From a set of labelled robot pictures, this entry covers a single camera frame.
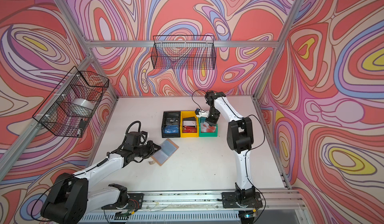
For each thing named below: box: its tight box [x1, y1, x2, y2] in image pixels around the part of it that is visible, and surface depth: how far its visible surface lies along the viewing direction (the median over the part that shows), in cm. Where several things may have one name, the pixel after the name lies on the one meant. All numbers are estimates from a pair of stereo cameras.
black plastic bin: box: [161, 111, 181, 138], surface depth 104 cm
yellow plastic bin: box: [180, 111, 199, 138], surface depth 96 cm
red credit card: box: [182, 125, 197, 133], surface depth 101 cm
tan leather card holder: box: [151, 138, 180, 166], surface depth 91 cm
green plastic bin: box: [198, 117, 219, 138], surface depth 95 cm
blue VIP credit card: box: [164, 125, 179, 134], surface depth 101 cm
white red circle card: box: [200, 121, 217, 133], surface depth 98 cm
